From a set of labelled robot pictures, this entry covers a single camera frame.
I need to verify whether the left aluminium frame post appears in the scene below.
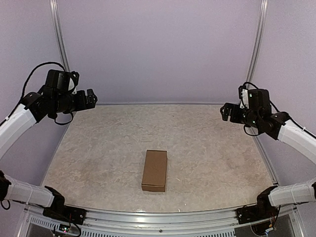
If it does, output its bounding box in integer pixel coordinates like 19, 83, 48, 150
49, 0, 70, 71

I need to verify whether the right black camera cable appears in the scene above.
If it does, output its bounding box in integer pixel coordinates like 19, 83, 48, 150
243, 81, 316, 139

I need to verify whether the aluminium frame post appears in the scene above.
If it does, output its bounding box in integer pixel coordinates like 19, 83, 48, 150
245, 0, 269, 82
49, 0, 70, 71

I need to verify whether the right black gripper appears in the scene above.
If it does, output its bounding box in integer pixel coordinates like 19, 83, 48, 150
220, 102, 262, 128

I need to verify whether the left black camera cable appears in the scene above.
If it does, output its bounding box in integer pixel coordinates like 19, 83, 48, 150
0, 62, 69, 124

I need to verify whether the brown cardboard box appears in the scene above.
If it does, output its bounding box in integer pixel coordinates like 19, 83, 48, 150
141, 150, 168, 192

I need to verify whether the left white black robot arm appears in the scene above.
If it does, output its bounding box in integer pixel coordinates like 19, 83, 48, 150
0, 69, 98, 220

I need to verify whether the right aluminium frame post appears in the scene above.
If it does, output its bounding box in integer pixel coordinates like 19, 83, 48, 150
245, 0, 269, 82

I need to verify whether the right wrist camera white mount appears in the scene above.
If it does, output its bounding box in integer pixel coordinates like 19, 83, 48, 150
238, 85, 249, 109

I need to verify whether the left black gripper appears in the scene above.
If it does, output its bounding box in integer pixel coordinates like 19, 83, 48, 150
54, 88, 98, 114

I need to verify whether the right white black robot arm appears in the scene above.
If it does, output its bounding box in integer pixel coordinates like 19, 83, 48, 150
220, 85, 316, 219

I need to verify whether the front aluminium rail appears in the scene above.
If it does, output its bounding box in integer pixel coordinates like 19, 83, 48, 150
16, 205, 306, 237

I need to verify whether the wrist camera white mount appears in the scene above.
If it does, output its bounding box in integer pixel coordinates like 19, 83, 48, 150
238, 85, 249, 109
66, 71, 79, 94

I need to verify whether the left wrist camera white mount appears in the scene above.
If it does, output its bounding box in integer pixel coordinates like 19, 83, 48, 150
66, 71, 79, 94

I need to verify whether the black camera cable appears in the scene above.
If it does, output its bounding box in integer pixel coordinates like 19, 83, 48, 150
243, 81, 316, 139
0, 62, 69, 124

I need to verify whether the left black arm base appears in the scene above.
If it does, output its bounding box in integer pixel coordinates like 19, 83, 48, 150
42, 186, 87, 225

